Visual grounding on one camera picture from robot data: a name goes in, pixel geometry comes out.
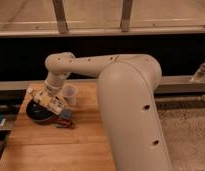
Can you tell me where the clear plastic cup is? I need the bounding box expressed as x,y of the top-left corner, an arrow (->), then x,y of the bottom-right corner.
61,85 -> 77,106

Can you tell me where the blue sponge block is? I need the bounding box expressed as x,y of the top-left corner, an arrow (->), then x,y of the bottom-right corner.
60,109 -> 72,120

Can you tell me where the left metal window post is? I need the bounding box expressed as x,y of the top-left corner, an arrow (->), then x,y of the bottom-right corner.
52,0 -> 68,34

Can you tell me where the right metal window post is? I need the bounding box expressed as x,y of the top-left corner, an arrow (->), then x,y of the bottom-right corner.
120,0 -> 133,32

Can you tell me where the metal window post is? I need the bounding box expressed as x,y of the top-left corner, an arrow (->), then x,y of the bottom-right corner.
52,0 -> 68,34
120,0 -> 133,32

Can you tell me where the wooden table board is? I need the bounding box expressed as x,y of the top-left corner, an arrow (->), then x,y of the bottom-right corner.
0,81 -> 115,171

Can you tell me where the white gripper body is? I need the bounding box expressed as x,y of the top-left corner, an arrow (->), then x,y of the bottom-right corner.
44,73 -> 67,96

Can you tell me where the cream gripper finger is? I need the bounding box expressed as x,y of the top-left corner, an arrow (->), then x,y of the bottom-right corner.
33,91 -> 45,102

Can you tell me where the small red toy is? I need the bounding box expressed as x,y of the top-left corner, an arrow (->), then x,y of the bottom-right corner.
56,118 -> 75,129

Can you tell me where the white labelled bottle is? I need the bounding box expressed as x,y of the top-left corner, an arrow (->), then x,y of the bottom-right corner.
26,88 -> 66,115

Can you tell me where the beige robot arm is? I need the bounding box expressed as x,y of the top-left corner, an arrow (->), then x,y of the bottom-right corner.
33,52 -> 173,171

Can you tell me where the black ceramic bowl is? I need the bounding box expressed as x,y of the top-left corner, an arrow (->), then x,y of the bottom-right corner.
26,100 -> 57,123

